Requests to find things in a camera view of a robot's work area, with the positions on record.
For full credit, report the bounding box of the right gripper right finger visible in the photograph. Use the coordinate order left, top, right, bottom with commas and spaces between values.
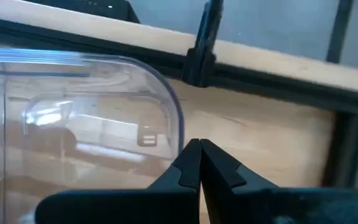
200, 138, 358, 224

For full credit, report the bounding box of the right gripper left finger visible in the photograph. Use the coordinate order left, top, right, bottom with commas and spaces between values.
35, 138, 201, 224

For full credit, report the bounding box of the clear plastic bin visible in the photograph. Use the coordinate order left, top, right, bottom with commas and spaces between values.
0, 46, 185, 224

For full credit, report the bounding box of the black floor tape line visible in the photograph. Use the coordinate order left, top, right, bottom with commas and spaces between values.
325, 0, 354, 63

